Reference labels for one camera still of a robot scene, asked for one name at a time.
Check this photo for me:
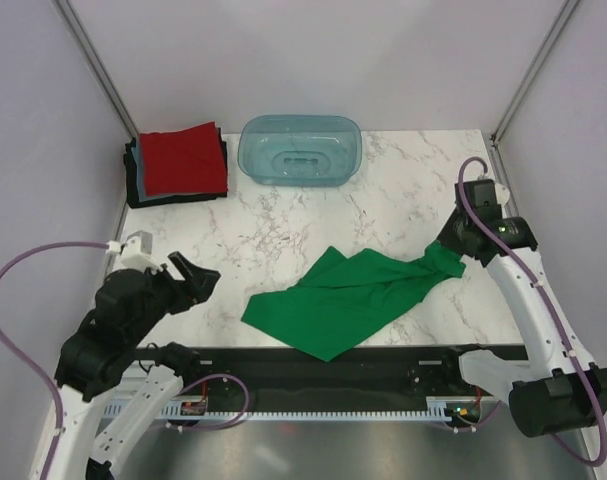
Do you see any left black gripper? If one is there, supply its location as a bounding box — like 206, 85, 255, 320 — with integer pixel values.
129, 249, 221, 341

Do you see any green t shirt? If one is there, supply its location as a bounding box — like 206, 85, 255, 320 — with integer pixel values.
241, 241, 465, 362

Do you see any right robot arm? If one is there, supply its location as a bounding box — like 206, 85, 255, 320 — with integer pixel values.
437, 179, 607, 438

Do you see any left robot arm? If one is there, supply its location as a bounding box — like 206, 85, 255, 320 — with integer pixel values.
39, 252, 221, 479

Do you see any black folded t shirt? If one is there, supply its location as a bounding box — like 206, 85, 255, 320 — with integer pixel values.
123, 138, 228, 209

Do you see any red folded t shirt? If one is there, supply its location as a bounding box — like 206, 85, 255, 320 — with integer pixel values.
139, 122, 228, 195

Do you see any blue folded t shirt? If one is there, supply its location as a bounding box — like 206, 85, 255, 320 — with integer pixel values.
131, 138, 172, 202

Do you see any teal plastic bin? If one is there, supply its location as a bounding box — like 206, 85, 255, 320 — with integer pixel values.
237, 115, 362, 188

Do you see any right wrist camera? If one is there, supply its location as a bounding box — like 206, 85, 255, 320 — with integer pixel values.
477, 173, 511, 207

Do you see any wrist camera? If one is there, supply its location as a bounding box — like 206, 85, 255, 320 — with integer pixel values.
477, 173, 511, 207
106, 230, 161, 272

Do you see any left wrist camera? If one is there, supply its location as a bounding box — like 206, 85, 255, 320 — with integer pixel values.
106, 230, 161, 272

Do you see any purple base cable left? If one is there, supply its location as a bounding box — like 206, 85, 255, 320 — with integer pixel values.
165, 374, 249, 435

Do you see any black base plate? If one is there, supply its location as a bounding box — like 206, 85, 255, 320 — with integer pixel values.
183, 345, 491, 411

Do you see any white slotted cable duct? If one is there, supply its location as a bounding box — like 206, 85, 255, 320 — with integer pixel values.
107, 397, 484, 421

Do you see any right aluminium frame post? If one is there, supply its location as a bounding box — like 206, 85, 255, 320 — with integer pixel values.
489, 0, 582, 145

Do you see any aluminium frame post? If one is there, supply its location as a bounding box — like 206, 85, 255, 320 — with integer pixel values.
489, 0, 582, 145
53, 0, 139, 137

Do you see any left aluminium frame post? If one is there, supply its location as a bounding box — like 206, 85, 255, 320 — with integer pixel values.
53, 0, 139, 137

